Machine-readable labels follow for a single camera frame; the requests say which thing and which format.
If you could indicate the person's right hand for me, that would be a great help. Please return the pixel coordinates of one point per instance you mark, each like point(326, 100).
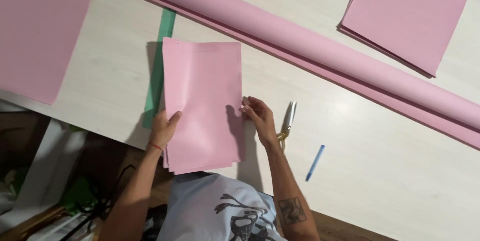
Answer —
point(261, 119)

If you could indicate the person's left hand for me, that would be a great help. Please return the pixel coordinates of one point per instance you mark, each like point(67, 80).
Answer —
point(162, 130)

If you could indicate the green plastic ruler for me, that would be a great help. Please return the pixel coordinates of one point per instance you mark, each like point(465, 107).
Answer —
point(159, 68)

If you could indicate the blue marker pen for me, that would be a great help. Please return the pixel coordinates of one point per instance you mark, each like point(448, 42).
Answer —
point(315, 162)

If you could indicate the pink paper roll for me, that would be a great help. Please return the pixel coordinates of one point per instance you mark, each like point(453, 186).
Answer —
point(300, 49)

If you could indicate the light blue printed t-shirt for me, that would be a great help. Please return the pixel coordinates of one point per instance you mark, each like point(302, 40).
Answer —
point(219, 211)

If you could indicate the clutter heap under table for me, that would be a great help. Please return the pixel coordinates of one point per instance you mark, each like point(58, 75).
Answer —
point(48, 181)

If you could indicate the large pink paper sheet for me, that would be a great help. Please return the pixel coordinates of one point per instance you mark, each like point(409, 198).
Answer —
point(37, 31)

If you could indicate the pink square paper stack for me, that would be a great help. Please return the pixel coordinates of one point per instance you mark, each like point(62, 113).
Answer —
point(405, 18)

